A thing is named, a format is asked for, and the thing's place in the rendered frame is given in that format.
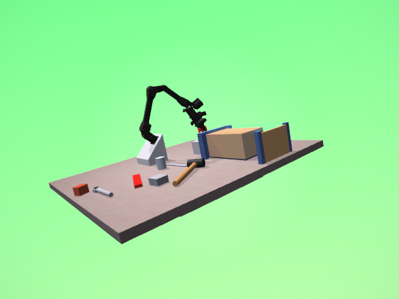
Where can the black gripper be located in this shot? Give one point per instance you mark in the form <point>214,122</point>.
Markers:
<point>199,123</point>

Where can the black mallet with wooden handle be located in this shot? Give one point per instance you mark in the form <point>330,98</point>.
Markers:
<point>191,164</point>

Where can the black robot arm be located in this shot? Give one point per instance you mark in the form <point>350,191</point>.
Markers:
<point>145,126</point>

